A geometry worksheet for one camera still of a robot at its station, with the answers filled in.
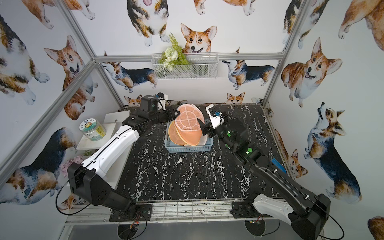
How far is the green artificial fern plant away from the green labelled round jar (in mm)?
463

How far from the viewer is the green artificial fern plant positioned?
79cm

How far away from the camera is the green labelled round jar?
2.32 feet
